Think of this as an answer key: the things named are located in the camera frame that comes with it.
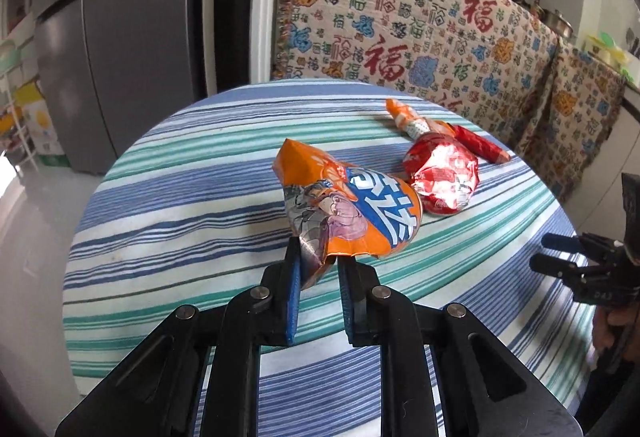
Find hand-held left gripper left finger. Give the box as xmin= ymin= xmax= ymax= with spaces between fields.
xmin=55 ymin=237 xmax=303 ymax=437

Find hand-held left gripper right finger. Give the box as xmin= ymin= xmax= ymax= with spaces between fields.
xmin=336 ymin=254 xmax=586 ymax=437

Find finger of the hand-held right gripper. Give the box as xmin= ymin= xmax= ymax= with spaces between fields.
xmin=530 ymin=253 xmax=601 ymax=289
xmin=542 ymin=233 xmax=623 ymax=259

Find orange chip bag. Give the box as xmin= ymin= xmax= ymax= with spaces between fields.
xmin=272 ymin=137 xmax=425 ymax=290

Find person's right hand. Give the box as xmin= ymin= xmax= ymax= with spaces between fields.
xmin=592 ymin=301 xmax=640 ymax=373

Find blue green striped tablecloth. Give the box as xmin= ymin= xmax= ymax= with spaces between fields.
xmin=62 ymin=78 xmax=601 ymax=437

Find red stick wrapper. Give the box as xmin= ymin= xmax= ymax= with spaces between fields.
xmin=452 ymin=124 xmax=512 ymax=164

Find red crumpled snack wrapper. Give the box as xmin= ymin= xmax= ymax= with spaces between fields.
xmin=402 ymin=132 xmax=481 ymax=216

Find small orange wrapper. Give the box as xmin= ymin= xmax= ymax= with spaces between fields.
xmin=385 ymin=98 xmax=451 ymax=142

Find green yellow plastic containers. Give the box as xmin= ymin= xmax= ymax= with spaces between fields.
xmin=582 ymin=32 xmax=636 ymax=78

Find steel pot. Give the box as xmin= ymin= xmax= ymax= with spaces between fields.
xmin=537 ymin=7 xmax=576 ymax=40

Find printed blanket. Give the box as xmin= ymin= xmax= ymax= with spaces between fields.
xmin=270 ymin=0 xmax=628 ymax=218

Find grey refrigerator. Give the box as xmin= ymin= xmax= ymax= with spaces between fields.
xmin=30 ymin=0 xmax=236 ymax=175

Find yellow box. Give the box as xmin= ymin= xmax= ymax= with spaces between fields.
xmin=15 ymin=84 xmax=65 ymax=158

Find storage shelf rack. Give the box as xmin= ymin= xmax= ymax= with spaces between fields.
xmin=0 ymin=37 xmax=66 ymax=168

